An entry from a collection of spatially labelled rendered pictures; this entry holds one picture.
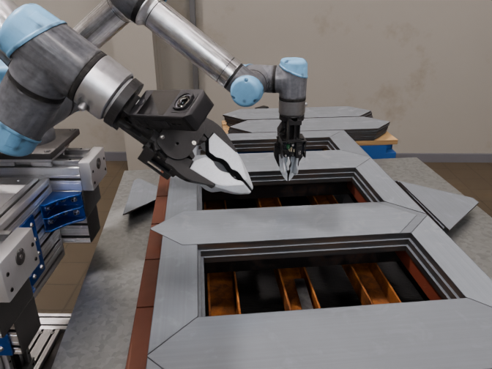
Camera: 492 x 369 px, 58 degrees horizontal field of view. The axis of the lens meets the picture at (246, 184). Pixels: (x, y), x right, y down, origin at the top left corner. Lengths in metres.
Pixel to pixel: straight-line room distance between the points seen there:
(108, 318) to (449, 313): 0.80
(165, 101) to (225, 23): 3.15
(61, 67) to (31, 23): 0.06
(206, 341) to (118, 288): 0.51
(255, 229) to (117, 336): 0.43
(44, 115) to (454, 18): 3.61
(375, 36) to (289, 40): 0.68
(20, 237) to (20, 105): 0.43
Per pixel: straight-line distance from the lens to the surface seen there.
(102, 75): 0.58
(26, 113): 0.63
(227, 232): 1.17
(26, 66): 0.61
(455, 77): 4.08
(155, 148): 0.57
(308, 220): 1.23
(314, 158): 1.66
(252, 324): 0.89
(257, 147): 1.85
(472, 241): 1.50
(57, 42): 0.60
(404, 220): 1.30
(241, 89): 1.09
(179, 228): 1.20
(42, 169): 1.40
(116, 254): 1.47
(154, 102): 0.56
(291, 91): 1.22
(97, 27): 1.36
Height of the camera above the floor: 1.47
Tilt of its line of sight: 25 degrees down
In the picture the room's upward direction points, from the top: straight up
